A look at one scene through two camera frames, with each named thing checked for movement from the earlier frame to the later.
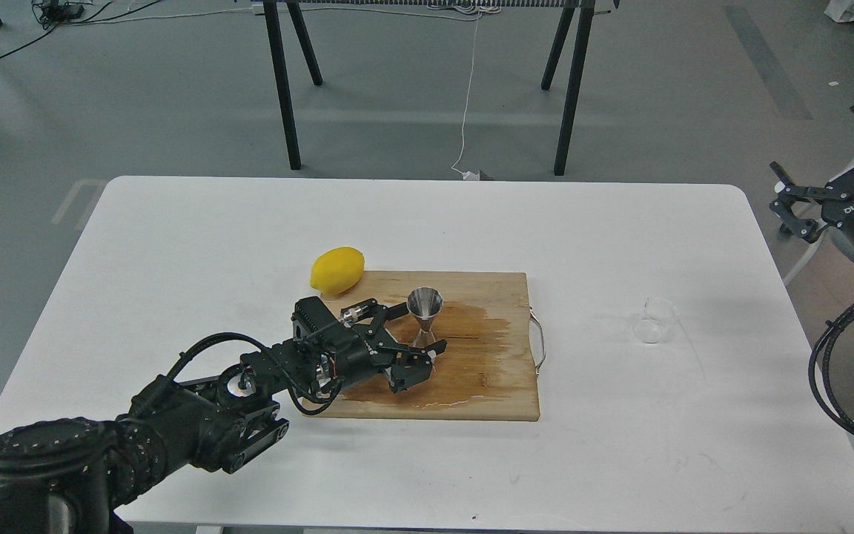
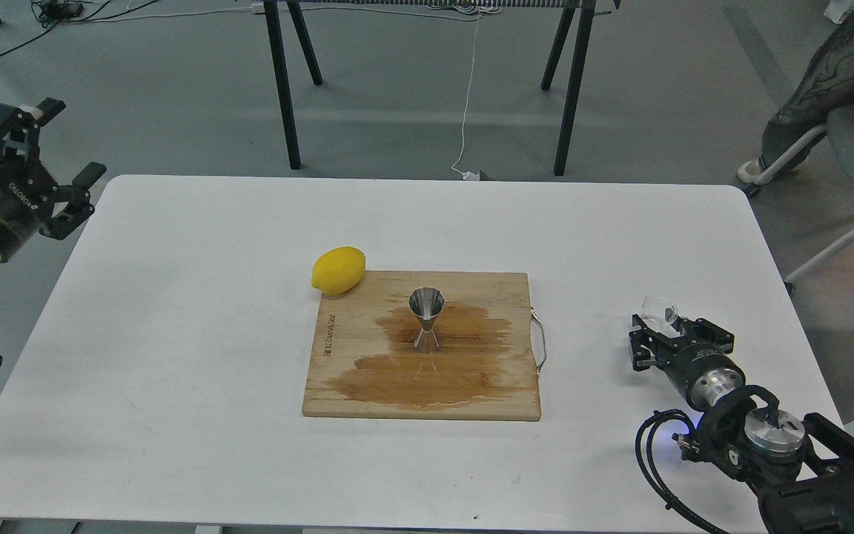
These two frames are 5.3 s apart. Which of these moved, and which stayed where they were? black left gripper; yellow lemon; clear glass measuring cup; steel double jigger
Moved: black left gripper
Stayed: clear glass measuring cup; steel double jigger; yellow lemon
